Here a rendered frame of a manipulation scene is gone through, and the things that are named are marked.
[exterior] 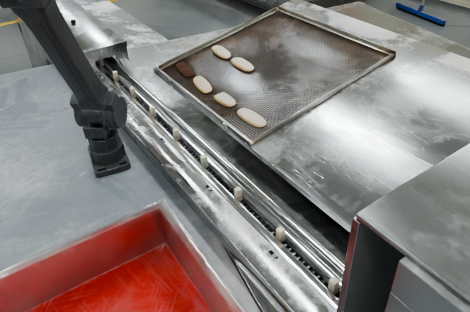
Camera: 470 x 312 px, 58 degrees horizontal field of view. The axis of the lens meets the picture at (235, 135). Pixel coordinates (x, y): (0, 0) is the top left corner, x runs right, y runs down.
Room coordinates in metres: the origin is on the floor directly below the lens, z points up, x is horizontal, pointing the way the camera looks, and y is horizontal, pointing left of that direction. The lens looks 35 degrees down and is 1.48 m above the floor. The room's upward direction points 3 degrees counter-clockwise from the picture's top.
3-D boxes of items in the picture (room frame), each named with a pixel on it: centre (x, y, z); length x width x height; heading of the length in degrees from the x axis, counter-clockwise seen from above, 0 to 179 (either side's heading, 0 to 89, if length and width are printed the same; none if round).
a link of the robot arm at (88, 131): (0.87, 0.32, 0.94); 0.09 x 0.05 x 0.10; 172
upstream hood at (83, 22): (1.86, 0.77, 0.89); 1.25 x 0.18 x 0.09; 33
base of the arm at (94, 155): (0.85, 0.32, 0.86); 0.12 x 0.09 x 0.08; 23
